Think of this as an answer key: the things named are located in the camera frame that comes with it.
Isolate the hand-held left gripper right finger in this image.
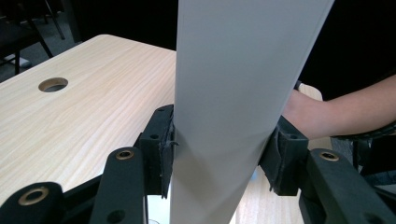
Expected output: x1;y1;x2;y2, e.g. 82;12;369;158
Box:
258;115;396;224

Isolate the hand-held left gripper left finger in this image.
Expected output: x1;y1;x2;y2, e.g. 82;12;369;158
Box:
88;104;180;224

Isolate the white desk lamp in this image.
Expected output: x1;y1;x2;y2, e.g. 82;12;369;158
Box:
146;0;335;224

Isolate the black folding chair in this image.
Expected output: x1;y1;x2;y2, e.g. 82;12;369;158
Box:
0;0;66;76

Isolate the right hand-held gripper cable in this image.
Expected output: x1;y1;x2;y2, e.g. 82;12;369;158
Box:
331;120;396;141

